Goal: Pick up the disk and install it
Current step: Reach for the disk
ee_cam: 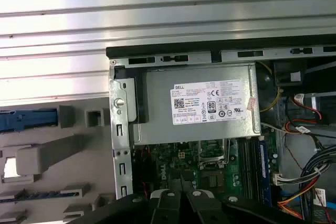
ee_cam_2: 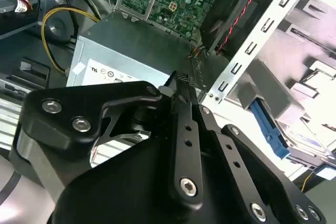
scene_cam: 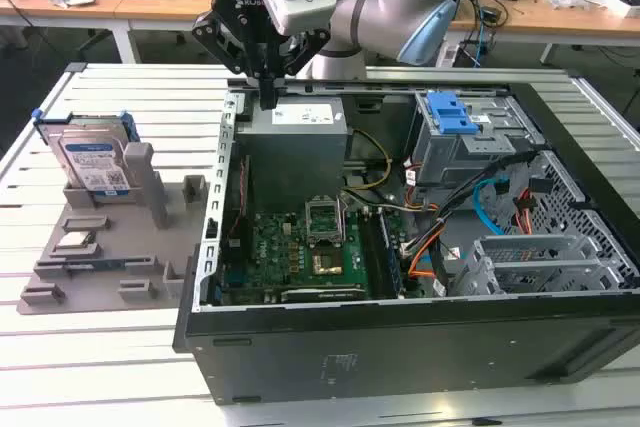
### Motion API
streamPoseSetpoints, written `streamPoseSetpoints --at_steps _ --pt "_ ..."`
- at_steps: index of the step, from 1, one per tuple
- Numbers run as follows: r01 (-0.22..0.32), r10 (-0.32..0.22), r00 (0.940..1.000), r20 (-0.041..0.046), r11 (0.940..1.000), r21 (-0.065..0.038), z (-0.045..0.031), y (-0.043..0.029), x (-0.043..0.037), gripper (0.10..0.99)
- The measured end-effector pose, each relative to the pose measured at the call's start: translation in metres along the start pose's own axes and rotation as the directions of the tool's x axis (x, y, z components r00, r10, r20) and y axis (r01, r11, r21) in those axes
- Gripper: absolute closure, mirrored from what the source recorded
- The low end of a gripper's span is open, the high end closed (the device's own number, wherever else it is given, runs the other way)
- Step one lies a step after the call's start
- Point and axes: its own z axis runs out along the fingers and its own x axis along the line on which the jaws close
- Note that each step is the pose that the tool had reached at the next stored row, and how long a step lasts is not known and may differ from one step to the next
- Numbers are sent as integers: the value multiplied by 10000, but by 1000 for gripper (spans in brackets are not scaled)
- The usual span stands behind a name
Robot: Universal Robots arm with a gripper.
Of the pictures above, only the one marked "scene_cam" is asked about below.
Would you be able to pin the green motherboard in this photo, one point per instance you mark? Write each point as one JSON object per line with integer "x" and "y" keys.
{"x": 270, "y": 257}

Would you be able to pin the small white box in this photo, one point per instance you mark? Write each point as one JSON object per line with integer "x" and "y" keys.
{"x": 625, "y": 6}

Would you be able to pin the black graphics card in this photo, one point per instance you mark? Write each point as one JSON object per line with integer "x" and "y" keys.
{"x": 320, "y": 293}

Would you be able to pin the black open PC case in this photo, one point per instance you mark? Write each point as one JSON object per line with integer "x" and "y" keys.
{"x": 400, "y": 347}

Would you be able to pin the grey metal drive cage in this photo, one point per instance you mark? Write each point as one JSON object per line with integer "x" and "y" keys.
{"x": 450, "y": 157}

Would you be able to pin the CPU socket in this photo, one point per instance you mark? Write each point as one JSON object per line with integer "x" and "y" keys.
{"x": 326, "y": 263}

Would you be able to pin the hard disk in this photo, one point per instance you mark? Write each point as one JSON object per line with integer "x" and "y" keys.
{"x": 92, "y": 157}

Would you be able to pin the silver CPU chip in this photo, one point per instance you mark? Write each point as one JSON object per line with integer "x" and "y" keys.
{"x": 75, "y": 240}

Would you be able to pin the blue plastic drive latch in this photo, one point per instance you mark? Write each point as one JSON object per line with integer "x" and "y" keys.
{"x": 450, "y": 114}

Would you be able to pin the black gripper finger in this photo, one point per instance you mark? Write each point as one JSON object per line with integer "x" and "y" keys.
{"x": 222, "y": 39}
{"x": 307, "y": 49}

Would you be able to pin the grey disk bay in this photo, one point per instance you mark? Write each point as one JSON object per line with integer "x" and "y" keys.
{"x": 530, "y": 247}

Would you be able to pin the black RAM slot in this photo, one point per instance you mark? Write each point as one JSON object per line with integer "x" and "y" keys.
{"x": 370, "y": 257}

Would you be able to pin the grey power supply unit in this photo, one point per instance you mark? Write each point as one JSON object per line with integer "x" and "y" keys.
{"x": 290, "y": 162}

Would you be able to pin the installed RAM stick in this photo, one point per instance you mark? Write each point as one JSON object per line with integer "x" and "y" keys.
{"x": 391, "y": 252}

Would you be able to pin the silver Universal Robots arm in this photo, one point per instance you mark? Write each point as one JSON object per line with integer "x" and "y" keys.
{"x": 380, "y": 12}

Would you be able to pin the grey parts rack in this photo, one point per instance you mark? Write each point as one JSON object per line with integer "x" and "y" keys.
{"x": 125, "y": 247}

